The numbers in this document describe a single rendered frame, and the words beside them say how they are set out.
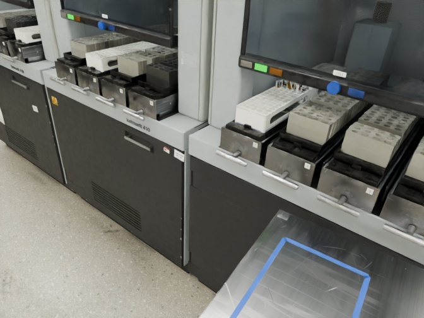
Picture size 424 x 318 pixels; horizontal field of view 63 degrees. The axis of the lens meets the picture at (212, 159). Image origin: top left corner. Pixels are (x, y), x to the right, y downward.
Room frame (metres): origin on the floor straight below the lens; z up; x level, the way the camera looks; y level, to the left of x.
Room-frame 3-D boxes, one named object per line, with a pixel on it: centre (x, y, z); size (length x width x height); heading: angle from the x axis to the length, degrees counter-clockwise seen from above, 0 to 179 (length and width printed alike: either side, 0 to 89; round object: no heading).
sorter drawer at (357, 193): (0.92, -0.51, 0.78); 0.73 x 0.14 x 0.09; 143
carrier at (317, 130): (0.82, -0.25, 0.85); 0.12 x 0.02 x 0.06; 54
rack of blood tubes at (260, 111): (0.99, -0.19, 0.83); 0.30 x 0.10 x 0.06; 143
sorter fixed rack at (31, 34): (1.75, 0.83, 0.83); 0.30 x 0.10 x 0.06; 143
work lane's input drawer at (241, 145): (1.10, -0.27, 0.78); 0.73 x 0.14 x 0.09; 143
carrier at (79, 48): (1.43, 0.56, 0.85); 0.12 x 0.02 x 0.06; 54
